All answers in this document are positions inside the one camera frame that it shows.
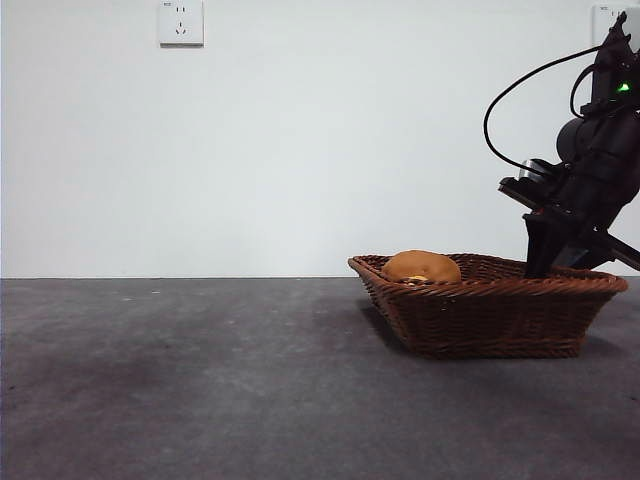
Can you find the white wall socket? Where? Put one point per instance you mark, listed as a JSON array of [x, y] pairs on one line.
[[182, 25], [602, 25]]

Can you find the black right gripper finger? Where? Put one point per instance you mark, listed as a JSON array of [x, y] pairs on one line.
[[540, 245], [615, 247]]

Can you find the brown woven wicker basket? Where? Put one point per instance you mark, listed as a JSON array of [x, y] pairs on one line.
[[490, 320]]

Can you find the brown potato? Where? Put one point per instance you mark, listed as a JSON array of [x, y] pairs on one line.
[[425, 265]]

